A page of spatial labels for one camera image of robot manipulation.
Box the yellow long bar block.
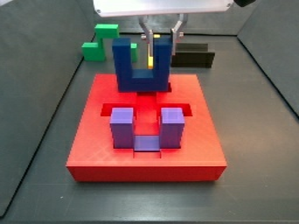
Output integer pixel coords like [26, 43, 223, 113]
[146, 34, 161, 69]

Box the red base board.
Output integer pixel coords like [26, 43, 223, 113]
[66, 74, 227, 182]

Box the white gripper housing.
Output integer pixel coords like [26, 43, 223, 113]
[93, 0, 233, 54]

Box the green stepped block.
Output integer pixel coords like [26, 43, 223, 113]
[80, 24, 138, 64]

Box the blue U-shaped block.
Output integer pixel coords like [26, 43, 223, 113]
[112, 38, 172, 92]

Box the purple U-shaped block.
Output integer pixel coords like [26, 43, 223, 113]
[109, 108, 184, 152]

